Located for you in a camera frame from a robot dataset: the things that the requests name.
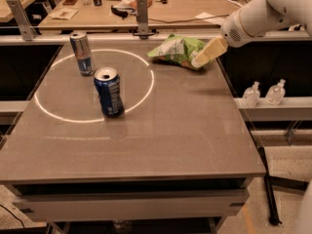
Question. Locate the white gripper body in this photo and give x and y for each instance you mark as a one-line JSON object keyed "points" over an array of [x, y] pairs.
{"points": [[232, 33]]}

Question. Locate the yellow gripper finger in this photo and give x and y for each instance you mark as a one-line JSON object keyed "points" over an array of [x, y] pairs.
{"points": [[213, 49]]}

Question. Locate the green rice chip bag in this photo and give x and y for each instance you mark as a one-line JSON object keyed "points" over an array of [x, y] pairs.
{"points": [[187, 52]]}

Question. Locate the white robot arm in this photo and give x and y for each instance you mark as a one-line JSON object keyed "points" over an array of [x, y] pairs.
{"points": [[254, 20]]}

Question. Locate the white paper sheet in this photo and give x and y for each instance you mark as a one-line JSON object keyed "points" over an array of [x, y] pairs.
{"points": [[213, 19]]}

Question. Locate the clear plastic bottle left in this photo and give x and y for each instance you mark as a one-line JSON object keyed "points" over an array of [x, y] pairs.
{"points": [[251, 95]]}

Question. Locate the clear plastic bottle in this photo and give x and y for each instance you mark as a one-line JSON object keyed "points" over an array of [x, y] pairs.
{"points": [[276, 93], [251, 95]]}

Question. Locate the clear plastic bottle right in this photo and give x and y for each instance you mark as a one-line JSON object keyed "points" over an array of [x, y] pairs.
{"points": [[276, 93]]}

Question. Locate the dark blue soda can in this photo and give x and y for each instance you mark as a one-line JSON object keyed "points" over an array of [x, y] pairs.
{"points": [[107, 83]]}

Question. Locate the silver blue energy drink can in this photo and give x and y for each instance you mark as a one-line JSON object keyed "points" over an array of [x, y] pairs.
{"points": [[82, 51]]}

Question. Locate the brown wallet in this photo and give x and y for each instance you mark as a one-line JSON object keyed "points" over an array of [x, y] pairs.
{"points": [[69, 2]]}

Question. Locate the paper card on desk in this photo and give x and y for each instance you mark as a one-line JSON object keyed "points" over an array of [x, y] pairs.
{"points": [[64, 14]]}

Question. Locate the white drawer front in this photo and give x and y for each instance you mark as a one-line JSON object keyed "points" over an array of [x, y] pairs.
{"points": [[143, 205]]}

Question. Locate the black pole on floor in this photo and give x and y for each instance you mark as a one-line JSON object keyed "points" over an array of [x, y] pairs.
{"points": [[274, 216]]}

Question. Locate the middle metal bracket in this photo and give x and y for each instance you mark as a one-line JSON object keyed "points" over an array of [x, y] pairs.
{"points": [[142, 19]]}

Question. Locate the metal bracket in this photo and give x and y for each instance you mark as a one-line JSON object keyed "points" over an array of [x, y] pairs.
{"points": [[142, 19], [26, 30]]}

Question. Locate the left metal bracket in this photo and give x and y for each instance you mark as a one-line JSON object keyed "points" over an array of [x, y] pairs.
{"points": [[26, 30]]}

